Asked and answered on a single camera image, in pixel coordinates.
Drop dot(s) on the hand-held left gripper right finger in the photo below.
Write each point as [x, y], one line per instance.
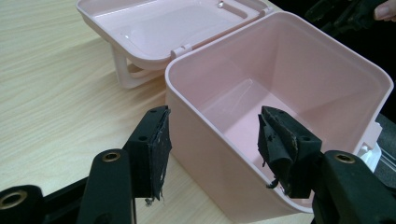
[289, 149]

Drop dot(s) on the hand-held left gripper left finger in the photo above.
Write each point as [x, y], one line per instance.
[149, 155]

